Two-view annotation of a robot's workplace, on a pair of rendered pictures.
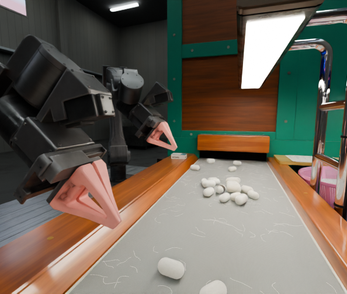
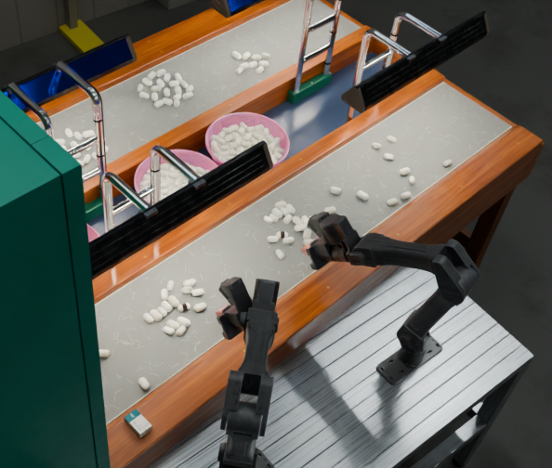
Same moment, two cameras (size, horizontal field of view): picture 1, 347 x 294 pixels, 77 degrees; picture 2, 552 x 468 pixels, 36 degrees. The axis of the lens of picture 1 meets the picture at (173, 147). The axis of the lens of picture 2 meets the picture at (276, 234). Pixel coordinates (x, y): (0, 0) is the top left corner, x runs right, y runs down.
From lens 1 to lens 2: 241 cm
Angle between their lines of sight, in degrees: 121
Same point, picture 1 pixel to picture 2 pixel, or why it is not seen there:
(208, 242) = (249, 264)
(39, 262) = (331, 272)
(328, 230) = (197, 228)
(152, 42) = not seen: outside the picture
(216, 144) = not seen: hidden behind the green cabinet
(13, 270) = (339, 272)
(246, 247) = (234, 253)
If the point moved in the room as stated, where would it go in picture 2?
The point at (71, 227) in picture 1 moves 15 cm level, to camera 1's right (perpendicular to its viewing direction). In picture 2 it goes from (318, 292) to (269, 267)
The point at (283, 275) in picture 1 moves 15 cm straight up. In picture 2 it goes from (237, 235) to (241, 200)
